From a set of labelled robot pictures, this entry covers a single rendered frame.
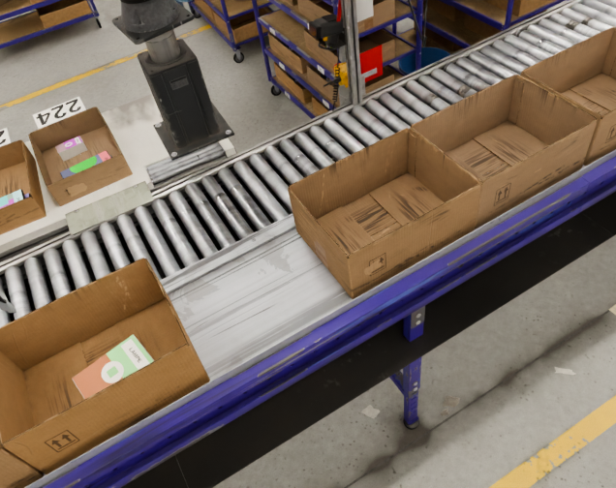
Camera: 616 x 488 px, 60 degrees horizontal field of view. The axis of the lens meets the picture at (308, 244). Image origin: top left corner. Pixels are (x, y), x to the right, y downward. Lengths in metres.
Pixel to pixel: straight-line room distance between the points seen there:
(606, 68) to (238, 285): 1.40
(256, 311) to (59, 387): 0.49
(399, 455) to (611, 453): 0.72
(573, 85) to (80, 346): 1.69
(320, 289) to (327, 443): 0.89
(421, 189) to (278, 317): 0.57
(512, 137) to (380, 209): 0.49
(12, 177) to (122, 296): 1.07
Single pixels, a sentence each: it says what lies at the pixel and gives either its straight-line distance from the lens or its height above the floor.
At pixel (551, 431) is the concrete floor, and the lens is 2.19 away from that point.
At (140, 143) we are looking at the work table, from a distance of 2.23.
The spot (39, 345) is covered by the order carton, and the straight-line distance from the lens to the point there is 1.45.
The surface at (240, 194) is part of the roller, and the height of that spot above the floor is 0.75.
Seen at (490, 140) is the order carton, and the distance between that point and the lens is 1.74.
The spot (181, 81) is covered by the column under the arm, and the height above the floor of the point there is 1.01.
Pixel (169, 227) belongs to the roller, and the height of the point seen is 0.75.
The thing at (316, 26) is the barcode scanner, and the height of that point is 1.09.
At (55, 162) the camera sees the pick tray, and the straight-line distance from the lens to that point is 2.32.
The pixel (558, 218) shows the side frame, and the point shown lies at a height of 0.79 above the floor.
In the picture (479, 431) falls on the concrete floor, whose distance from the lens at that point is 2.14.
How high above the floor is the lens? 1.97
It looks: 48 degrees down
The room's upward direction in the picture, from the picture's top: 11 degrees counter-clockwise
